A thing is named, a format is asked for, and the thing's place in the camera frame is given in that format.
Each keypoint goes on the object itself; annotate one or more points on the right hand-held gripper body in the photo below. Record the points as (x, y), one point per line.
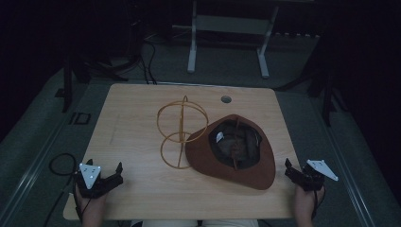
(310, 178)

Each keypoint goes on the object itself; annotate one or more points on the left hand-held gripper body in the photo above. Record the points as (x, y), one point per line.
(94, 184)

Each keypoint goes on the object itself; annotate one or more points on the person's left hand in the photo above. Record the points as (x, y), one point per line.
(93, 209)

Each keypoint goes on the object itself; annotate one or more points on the person's right hand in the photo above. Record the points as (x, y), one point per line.
(304, 205)

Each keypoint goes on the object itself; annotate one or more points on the black metal stand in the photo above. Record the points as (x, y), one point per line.
(67, 82)
(327, 94)

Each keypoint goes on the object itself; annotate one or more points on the brown felt hat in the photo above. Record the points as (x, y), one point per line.
(201, 151)

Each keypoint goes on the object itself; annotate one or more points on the black rectangular floor bracket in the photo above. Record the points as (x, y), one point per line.
(82, 118)

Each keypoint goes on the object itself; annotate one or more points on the white metal stand frame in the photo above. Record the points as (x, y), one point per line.
(265, 53)

